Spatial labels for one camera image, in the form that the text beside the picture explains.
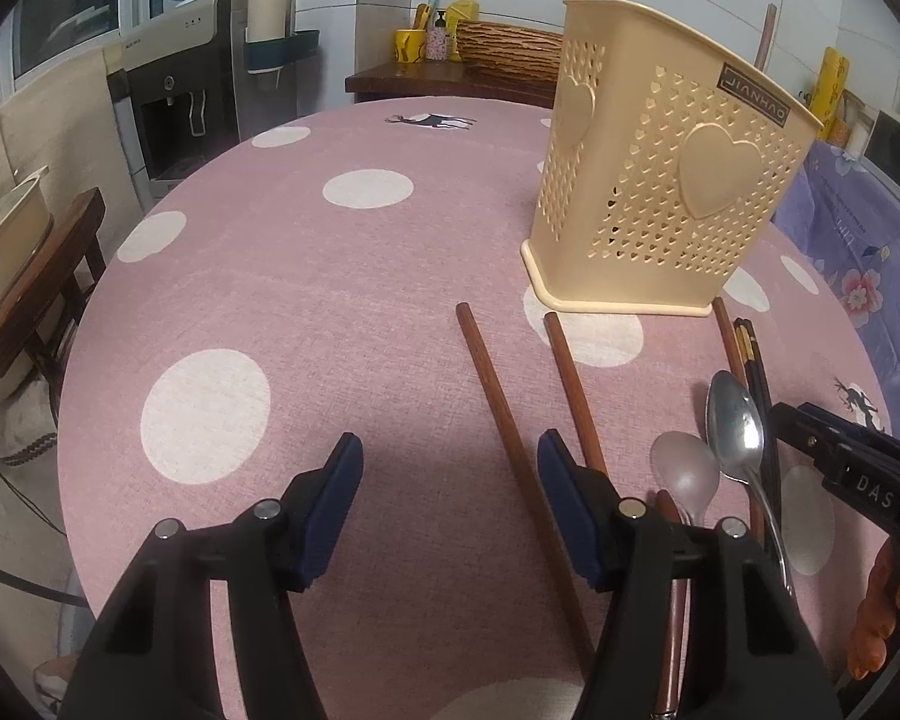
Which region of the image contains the wooden stool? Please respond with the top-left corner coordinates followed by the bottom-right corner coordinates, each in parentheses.
top-left (0, 187), bottom-right (107, 391)

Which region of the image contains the grey water dispenser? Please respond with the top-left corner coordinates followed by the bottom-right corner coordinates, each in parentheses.
top-left (105, 0), bottom-right (252, 200)

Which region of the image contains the matte grey metal spoon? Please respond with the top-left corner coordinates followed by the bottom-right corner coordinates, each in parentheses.
top-left (650, 431), bottom-right (721, 527)

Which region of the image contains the dark chopstick with patterned end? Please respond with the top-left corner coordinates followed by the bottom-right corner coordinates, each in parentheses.
top-left (742, 319), bottom-right (785, 563)
top-left (733, 320), bottom-right (777, 541)

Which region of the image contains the beige perforated plastic utensil holder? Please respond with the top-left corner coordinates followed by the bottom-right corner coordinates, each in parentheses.
top-left (520, 0), bottom-right (824, 316)

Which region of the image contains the yellow packet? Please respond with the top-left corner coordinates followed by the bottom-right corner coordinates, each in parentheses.
top-left (808, 46), bottom-right (850, 143)

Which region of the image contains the purple floral cloth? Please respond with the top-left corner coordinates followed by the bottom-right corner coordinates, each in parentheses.
top-left (772, 139), bottom-right (900, 406)

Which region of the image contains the yellow soap pump bottle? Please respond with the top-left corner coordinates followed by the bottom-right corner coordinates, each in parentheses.
top-left (446, 0), bottom-right (481, 61)

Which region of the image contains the person's right hand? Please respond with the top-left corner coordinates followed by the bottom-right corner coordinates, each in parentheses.
top-left (846, 538), bottom-right (900, 683)

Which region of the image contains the dark wooden cabinet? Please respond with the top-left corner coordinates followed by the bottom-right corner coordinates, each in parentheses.
top-left (345, 60), bottom-right (560, 107)

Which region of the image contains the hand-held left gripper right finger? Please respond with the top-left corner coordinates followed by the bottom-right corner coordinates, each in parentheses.
top-left (536, 429), bottom-right (845, 720)

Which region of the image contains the white cloth with zigzag trim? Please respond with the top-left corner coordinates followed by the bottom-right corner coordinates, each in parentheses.
top-left (0, 379), bottom-right (61, 466)

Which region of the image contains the shiny metal spoon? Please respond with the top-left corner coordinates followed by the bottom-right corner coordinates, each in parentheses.
top-left (705, 370), bottom-right (797, 602)

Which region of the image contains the paper cup stack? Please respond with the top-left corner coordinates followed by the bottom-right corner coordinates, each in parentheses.
top-left (247, 0), bottom-right (297, 42)

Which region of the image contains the black cable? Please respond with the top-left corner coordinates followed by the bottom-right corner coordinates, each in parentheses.
top-left (0, 555), bottom-right (87, 608)

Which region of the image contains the woven-pattern wash basin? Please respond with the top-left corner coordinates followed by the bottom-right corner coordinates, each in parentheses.
top-left (456, 19), bottom-right (565, 87)

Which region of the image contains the teal cup holder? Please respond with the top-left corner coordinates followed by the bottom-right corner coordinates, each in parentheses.
top-left (244, 30), bottom-right (321, 74)

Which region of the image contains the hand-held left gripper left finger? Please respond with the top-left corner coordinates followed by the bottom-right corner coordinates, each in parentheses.
top-left (58, 431), bottom-right (365, 720)

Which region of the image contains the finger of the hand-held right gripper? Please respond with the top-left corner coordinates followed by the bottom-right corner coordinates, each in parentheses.
top-left (795, 402), bottom-right (892, 440)
top-left (767, 403), bottom-right (847, 479)

